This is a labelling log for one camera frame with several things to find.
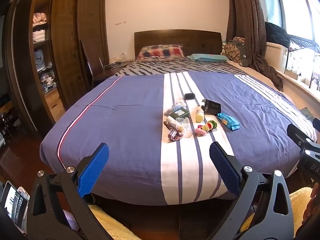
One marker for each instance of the brown circle patterned cushion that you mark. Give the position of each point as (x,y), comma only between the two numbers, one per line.
(232,48)

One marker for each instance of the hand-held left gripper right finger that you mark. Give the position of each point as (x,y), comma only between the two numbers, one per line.
(223,170)

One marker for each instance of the white storage box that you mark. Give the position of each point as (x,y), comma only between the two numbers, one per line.
(276,55)

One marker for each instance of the wooden wardrobe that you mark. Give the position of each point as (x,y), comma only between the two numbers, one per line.
(67,42)

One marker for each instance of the smartphone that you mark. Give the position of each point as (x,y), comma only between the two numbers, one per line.
(13,202)

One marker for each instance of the dark folding chair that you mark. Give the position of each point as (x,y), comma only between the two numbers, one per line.
(86,57)

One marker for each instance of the white folded clothes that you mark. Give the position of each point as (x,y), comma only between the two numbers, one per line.
(38,35)

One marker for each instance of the black cardboard box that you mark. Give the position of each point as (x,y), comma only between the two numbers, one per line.
(212,107)

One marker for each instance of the crumpled blue face mask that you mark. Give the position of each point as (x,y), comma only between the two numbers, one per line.
(176,107)

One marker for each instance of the clear plastic cup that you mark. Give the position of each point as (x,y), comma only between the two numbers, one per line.
(183,123)

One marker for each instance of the teal pillow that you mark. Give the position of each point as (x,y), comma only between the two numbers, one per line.
(207,57)

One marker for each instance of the pink crochet toy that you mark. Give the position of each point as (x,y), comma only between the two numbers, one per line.
(200,132)

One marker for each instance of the dark wooden headboard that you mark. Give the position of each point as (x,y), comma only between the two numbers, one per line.
(175,37)

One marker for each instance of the window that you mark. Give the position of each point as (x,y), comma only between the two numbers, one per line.
(295,5)

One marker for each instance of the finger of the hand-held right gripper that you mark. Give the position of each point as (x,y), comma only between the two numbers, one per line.
(317,124)
(297,133)

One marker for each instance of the blue snack packet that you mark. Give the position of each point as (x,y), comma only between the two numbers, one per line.
(228,122)

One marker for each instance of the grey wavy patterned bedsheet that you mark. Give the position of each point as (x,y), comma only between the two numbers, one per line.
(200,66)

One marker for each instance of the brown striped wrapper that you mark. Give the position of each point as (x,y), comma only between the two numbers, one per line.
(173,135)

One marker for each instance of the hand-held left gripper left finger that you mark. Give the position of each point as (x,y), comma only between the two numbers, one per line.
(93,170)

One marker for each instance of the white radiator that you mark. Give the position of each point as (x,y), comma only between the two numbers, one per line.
(2,138)

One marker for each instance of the colourful crochet toy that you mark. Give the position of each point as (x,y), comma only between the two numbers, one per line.
(209,125)

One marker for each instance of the blue folded clothes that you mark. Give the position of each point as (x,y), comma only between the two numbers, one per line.
(41,60)

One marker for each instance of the clear plastic bag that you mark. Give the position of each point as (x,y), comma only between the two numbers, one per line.
(187,133)

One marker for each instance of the yellow plastic bottle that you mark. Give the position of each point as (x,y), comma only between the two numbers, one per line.
(199,115)

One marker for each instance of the black metal rack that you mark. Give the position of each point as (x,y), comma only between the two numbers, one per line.
(303,42)

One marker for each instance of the mixed crumpled clothes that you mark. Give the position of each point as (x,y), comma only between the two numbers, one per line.
(48,82)

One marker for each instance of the brown curtain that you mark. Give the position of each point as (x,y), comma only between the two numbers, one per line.
(247,25)

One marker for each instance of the pink folded clothes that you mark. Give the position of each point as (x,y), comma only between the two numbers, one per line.
(40,18)

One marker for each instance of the black coat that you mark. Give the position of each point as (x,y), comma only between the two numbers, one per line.
(276,33)

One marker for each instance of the dark wooden nightstand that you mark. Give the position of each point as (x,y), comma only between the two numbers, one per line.
(105,73)

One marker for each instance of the blue white striped blanket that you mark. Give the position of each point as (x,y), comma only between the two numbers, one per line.
(130,135)

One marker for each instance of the dark green flat box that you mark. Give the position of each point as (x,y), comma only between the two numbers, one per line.
(180,115)

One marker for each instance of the plaid pillow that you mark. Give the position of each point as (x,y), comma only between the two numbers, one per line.
(160,52)

